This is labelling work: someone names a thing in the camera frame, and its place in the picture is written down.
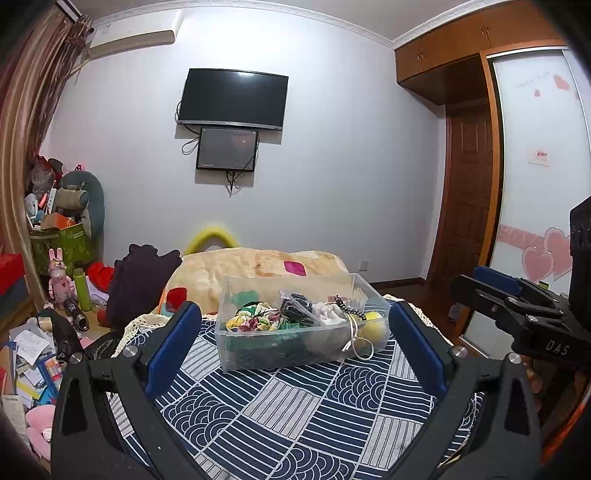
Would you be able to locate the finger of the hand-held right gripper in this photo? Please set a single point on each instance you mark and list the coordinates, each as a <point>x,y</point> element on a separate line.
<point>498,279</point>
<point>485,300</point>

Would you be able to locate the pink heart sticker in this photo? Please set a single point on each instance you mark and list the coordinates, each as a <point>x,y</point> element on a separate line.
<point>549,254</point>

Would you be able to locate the green knitted cloth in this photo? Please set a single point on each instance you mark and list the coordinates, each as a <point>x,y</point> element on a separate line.
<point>286,326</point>

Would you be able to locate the dark purple garment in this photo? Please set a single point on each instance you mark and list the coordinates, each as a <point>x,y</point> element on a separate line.
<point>138,286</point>

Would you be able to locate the wall-mounted black television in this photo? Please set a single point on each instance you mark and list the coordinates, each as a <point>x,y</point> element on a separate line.
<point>231,97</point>

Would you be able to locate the floral fabric scrunchie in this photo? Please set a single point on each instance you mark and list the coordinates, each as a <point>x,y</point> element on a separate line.
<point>254,321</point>

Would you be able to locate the yellow ball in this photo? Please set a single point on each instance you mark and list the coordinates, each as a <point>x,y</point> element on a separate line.
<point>374,327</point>

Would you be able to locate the wooden overhead cabinet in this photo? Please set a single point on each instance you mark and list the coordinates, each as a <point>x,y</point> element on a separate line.
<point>438,60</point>

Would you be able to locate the black mesh cloth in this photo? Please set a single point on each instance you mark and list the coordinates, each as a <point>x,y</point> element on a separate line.
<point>298,307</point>

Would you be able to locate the white sliding wardrobe door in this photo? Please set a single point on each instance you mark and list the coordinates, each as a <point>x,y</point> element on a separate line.
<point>531,115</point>

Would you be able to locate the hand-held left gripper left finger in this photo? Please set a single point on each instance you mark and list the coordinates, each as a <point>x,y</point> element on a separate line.
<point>171,353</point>

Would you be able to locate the black cylindrical flashlight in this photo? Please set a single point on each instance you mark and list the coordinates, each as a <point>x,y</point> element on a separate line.
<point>76,314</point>

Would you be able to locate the red plush toy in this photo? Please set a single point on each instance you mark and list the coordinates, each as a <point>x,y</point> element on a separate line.
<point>101,277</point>

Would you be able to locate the cream lace cloth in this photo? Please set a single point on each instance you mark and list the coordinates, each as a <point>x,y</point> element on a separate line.
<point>138,330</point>

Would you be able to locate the red box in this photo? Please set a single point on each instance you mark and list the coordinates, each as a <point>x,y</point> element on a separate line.
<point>11,272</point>

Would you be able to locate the green bottle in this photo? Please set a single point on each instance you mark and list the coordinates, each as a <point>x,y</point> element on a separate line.
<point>83,290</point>

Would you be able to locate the small black wall monitor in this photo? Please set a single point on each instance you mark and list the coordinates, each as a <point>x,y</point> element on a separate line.
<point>226,148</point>

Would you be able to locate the striped brown curtain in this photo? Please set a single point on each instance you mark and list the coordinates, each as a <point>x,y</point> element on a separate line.
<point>27,115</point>

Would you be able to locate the blue patterned bedsheet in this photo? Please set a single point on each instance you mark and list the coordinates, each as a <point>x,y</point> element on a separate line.
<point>300,415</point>

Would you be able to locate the white wall socket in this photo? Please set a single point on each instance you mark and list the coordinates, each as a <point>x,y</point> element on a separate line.
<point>363,265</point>

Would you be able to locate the white wall air conditioner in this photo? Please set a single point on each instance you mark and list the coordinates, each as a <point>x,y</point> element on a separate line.
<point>134,39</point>

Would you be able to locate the pink rabbit figure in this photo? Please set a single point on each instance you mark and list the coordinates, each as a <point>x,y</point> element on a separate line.
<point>61,284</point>

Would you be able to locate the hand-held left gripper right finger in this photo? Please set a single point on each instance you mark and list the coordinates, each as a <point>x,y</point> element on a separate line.
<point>418,350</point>

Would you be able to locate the pile of papers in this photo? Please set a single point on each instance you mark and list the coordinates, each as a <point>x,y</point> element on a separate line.
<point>27,350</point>

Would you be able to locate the green storage basket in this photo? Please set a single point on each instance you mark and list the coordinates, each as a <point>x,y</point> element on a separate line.
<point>60,249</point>

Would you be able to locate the pink plush toy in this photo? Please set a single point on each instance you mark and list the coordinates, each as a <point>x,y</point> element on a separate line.
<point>39,429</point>

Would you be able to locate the beige printed blanket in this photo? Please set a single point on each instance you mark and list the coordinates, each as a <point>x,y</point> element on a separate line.
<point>258,263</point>

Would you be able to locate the small paper door note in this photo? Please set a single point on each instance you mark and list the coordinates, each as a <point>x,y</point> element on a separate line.
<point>538,156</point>

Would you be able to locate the clear plastic storage box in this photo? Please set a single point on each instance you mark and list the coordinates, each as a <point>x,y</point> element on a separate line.
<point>258,362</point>

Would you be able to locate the person's right hand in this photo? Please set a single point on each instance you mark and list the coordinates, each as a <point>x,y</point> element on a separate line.
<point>533,385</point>

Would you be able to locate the brown wooden door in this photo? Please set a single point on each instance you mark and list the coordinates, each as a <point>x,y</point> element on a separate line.
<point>466,184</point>

